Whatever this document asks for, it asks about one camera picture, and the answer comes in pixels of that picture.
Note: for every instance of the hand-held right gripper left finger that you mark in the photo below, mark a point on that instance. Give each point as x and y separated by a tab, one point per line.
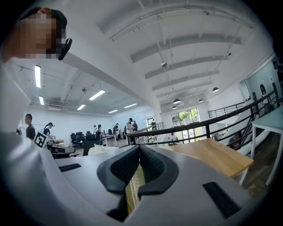
115	174

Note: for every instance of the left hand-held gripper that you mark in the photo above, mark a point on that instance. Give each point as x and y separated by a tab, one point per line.
40	140

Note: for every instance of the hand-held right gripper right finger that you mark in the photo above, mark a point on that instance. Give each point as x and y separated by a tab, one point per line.
159	171

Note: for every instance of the pale yellow clothes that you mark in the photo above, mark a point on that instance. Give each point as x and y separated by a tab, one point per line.
134	187

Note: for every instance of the black chair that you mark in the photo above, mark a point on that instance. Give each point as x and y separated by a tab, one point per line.
88	145

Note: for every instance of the group of black office chairs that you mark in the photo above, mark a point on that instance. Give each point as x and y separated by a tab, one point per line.
77	138

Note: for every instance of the person's white shirt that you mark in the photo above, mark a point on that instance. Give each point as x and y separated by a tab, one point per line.
11	99

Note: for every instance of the wooden table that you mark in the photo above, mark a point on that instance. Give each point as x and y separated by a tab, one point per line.
212	154

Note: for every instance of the large glass window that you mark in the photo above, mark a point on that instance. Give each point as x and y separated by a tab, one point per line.
185	117

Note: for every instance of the black metal railing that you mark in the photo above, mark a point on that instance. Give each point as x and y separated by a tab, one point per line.
207	132

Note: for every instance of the row of ceiling tube lights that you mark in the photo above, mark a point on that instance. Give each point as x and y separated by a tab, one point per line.
37	76

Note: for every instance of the person's head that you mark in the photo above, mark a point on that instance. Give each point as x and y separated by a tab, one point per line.
33	35

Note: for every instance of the round ceiling sensor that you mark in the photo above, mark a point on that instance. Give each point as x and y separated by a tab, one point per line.
164	65

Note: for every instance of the white table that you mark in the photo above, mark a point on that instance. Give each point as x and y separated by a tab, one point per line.
269	121

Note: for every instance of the black head-worn camera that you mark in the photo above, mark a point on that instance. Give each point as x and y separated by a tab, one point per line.
65	49

